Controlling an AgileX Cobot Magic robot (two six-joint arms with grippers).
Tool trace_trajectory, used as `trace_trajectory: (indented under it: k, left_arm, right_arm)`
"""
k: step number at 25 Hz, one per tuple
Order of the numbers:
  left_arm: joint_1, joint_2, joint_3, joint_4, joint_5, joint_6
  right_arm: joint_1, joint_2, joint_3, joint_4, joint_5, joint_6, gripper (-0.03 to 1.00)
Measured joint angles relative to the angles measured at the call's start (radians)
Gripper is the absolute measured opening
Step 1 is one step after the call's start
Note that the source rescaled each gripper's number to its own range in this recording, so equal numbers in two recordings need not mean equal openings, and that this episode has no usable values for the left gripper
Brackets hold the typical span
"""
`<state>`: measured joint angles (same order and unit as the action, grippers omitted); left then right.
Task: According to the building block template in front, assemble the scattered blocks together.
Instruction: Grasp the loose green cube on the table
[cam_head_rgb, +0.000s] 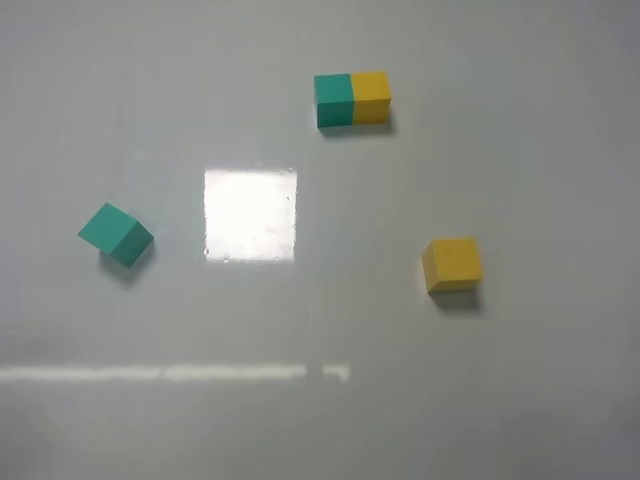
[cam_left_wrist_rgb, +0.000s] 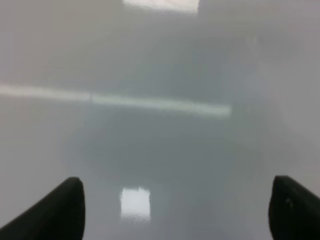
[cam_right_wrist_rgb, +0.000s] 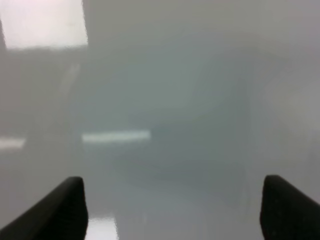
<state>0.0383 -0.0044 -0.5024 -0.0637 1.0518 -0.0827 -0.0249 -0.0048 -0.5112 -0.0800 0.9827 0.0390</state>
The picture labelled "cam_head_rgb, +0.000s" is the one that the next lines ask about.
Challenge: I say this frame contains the green template block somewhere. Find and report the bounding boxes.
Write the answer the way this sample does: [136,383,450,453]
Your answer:
[314,73,355,129]

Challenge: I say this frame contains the yellow template block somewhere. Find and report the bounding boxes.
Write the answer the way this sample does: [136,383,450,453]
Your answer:
[351,71,392,125]

